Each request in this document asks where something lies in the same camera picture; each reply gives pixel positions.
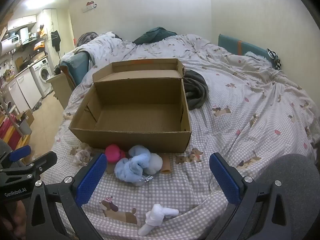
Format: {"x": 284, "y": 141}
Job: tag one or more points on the orange box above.
{"x": 39, "y": 45}

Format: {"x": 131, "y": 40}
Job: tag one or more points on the teal cushion with orange stripe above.
{"x": 230, "y": 45}

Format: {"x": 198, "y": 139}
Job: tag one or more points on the white fluffy cloth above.
{"x": 255, "y": 54}

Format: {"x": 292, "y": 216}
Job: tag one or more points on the light blue fluffy sock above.
{"x": 130, "y": 167}

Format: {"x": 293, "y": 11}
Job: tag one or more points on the white washing machine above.
{"x": 43, "y": 73}

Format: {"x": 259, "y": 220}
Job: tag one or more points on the white wall cabinet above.
{"x": 22, "y": 22}

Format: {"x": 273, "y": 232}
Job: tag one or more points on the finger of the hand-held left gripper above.
{"x": 43, "y": 161}
{"x": 21, "y": 152}

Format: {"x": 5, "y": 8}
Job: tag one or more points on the dog print checkered quilt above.
{"x": 237, "y": 105}

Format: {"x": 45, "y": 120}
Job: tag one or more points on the brown rolled sock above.
{"x": 166, "y": 165}

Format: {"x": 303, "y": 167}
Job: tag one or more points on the dark green cloth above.
{"x": 155, "y": 35}

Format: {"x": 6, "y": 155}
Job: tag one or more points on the teal cushion with orange trim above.
{"x": 77, "y": 65}

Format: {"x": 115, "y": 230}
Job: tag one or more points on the grey patterned blanket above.
{"x": 86, "y": 37}

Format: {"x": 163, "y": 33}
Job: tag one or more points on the small cardboard box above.
{"x": 28, "y": 116}

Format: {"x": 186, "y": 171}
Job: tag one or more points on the grey bin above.
{"x": 25, "y": 127}

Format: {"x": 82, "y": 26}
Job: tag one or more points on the white sock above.
{"x": 156, "y": 217}

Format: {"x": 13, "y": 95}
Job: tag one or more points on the white water heater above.
{"x": 10, "y": 42}

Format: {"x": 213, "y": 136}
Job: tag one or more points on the beige bedside table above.
{"x": 58, "y": 87}

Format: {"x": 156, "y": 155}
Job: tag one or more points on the tall white cabinet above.
{"x": 48, "y": 20}

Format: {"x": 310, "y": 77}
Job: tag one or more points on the beige lace sock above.
{"x": 82, "y": 155}

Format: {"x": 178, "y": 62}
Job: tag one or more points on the person's right leg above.
{"x": 287, "y": 175}

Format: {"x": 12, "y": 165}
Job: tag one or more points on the person's left leg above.
{"x": 3, "y": 146}

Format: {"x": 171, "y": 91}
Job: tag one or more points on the pale blue sock ball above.
{"x": 155, "y": 163}

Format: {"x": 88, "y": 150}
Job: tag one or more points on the person's left hand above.
{"x": 12, "y": 217}

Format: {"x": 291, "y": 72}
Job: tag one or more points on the white base cabinet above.
{"x": 23, "y": 90}

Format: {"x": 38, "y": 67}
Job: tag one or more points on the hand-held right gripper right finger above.
{"x": 225, "y": 180}

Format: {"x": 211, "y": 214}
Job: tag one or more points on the pink sock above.
{"x": 112, "y": 152}

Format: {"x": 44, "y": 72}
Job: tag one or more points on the clear plastic bag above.
{"x": 145, "y": 180}

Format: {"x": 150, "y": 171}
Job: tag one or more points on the black hanging garment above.
{"x": 56, "y": 41}

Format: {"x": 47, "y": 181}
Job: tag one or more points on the person's leg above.
{"x": 287, "y": 175}
{"x": 3, "y": 146}

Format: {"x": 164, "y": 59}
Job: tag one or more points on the black white checkered cloth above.
{"x": 274, "y": 57}

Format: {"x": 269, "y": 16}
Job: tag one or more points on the white range hood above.
{"x": 23, "y": 35}

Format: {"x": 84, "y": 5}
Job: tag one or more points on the dark grey cloth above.
{"x": 197, "y": 90}

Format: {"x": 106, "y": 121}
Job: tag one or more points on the brown cardboard box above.
{"x": 140, "y": 140}

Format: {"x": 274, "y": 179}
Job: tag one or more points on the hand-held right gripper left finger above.
{"x": 91, "y": 180}

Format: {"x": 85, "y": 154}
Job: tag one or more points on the red case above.
{"x": 10, "y": 132}

